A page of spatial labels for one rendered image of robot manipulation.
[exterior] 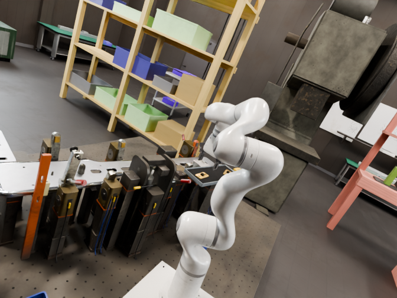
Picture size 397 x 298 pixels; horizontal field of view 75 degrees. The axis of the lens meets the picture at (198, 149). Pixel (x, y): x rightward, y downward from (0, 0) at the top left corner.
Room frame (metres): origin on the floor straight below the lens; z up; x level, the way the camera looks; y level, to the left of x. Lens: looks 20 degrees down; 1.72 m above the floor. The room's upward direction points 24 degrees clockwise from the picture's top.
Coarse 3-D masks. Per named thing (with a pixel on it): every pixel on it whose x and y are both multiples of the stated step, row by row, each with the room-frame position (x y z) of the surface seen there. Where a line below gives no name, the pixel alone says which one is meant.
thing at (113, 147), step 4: (112, 144) 1.36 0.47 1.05; (116, 144) 1.38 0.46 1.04; (112, 148) 1.35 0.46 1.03; (116, 148) 1.33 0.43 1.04; (108, 152) 1.36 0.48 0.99; (112, 152) 1.34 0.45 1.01; (116, 152) 1.33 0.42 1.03; (108, 156) 1.36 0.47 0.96; (112, 156) 1.33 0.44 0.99; (108, 160) 1.35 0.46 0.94; (112, 160) 1.33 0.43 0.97; (116, 160) 1.34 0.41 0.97; (120, 160) 1.36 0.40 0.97
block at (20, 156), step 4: (12, 152) 1.00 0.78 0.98; (16, 152) 1.01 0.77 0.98; (20, 152) 1.03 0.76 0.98; (24, 152) 1.04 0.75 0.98; (16, 156) 0.98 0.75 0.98; (20, 156) 1.00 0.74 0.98; (24, 156) 1.01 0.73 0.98; (16, 160) 0.96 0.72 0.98; (20, 160) 0.97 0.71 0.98; (24, 160) 0.98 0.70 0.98; (28, 160) 0.99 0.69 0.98; (20, 204) 0.99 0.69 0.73; (20, 208) 0.99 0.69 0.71
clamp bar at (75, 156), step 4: (72, 148) 0.85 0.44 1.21; (76, 148) 0.87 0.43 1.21; (72, 152) 0.83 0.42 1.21; (76, 152) 0.84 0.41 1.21; (80, 152) 0.85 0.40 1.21; (72, 156) 0.83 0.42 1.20; (76, 156) 0.83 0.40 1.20; (80, 156) 0.84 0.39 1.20; (72, 160) 0.83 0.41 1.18; (76, 160) 0.84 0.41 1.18; (80, 160) 0.85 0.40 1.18; (68, 164) 0.84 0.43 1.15; (72, 164) 0.84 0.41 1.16; (76, 164) 0.85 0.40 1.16; (68, 168) 0.83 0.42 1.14; (72, 168) 0.84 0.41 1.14; (76, 168) 0.85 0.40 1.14; (64, 172) 0.84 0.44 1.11; (68, 172) 0.83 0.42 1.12; (72, 172) 0.85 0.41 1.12; (64, 176) 0.84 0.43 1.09; (68, 176) 0.84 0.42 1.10; (72, 176) 0.86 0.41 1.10; (64, 180) 0.84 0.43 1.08; (64, 184) 0.84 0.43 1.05
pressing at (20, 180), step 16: (64, 160) 1.08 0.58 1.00; (128, 160) 1.35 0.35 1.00; (176, 160) 1.62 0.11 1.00; (192, 160) 1.74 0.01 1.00; (208, 160) 1.87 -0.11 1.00; (0, 176) 0.80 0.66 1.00; (16, 176) 0.84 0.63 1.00; (32, 176) 0.88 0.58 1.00; (48, 176) 0.92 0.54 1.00; (80, 176) 1.01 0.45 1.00; (96, 176) 1.06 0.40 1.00; (0, 192) 0.73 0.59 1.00; (16, 192) 0.76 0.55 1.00; (32, 192) 0.80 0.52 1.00; (48, 192) 0.84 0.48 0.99
